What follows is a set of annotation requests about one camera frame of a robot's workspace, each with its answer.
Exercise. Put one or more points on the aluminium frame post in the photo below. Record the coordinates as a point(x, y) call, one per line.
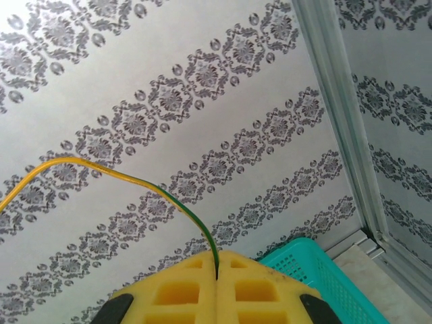
point(337, 101)

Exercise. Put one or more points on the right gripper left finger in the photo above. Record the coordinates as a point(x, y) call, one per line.
point(202, 303)

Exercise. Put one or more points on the aluminium side rail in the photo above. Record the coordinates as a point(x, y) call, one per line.
point(405, 276)

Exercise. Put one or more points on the teal plastic basket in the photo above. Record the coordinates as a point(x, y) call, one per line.
point(320, 270)

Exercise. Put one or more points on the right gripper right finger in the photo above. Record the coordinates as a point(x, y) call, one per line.
point(229, 303)

